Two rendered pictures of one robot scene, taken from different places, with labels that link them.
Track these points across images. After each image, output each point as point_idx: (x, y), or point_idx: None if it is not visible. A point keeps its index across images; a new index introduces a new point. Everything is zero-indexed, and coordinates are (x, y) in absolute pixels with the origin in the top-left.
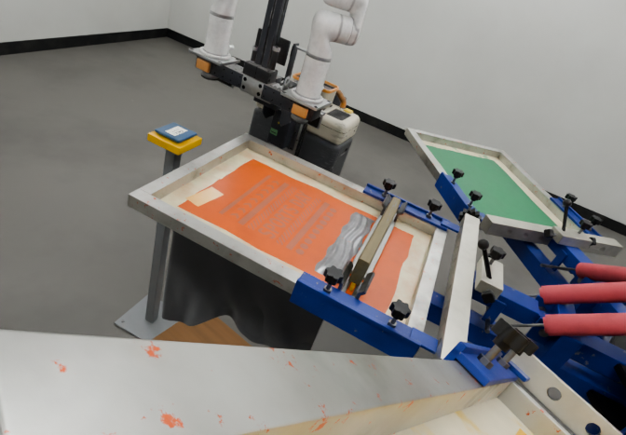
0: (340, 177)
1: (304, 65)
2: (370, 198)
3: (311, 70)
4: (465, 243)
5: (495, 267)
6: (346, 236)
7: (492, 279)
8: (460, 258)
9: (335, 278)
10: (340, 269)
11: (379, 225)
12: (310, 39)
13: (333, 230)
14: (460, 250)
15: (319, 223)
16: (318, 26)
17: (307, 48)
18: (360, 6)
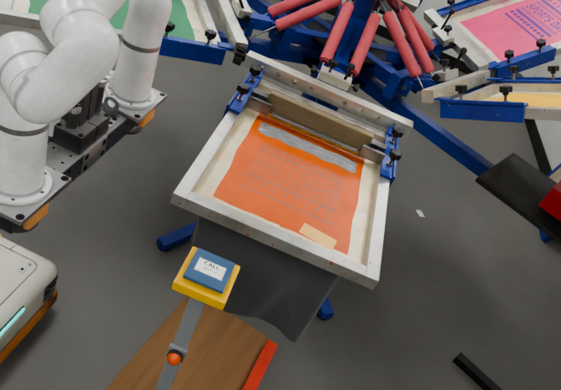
0: (220, 124)
1: (145, 67)
2: (240, 113)
3: (156, 63)
4: (295, 74)
5: (331, 71)
6: (304, 145)
7: (346, 78)
8: (318, 84)
9: (401, 153)
10: (391, 149)
11: (325, 115)
12: (151, 32)
13: (299, 153)
14: (307, 80)
15: (295, 159)
16: (169, 12)
17: (146, 45)
18: None
